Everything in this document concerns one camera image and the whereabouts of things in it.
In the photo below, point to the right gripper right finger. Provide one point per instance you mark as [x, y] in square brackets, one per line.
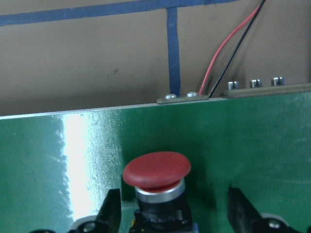
[242, 215]

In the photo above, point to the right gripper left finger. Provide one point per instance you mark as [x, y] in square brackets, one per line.
[108, 218]

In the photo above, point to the red push button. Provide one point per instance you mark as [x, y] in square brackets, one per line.
[159, 182]

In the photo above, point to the green conveyor belt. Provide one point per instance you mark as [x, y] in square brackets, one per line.
[56, 168]

